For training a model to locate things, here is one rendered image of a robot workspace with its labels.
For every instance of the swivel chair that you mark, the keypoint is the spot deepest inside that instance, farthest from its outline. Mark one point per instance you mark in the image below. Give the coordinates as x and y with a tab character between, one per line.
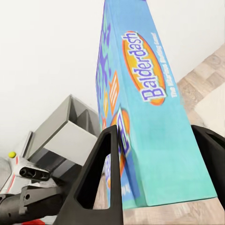
18	183

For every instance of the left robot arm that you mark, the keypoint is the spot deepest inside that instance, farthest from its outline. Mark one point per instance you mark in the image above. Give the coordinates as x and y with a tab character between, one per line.
35	201

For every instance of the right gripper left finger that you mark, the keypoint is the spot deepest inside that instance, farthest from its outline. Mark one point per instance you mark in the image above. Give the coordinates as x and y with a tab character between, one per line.
78	207

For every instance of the desk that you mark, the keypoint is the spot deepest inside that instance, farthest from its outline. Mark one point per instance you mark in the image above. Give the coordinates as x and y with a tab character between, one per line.
70	132

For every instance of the board game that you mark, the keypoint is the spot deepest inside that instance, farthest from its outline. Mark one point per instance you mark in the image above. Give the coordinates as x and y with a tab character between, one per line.
160	160

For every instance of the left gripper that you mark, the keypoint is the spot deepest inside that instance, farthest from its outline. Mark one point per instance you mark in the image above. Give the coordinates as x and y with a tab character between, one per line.
35	203

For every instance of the bed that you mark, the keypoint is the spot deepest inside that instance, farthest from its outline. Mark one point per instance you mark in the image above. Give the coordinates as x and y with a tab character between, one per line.
211	110

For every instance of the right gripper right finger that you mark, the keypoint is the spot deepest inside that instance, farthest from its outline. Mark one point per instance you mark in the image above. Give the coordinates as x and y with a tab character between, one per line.
212	148

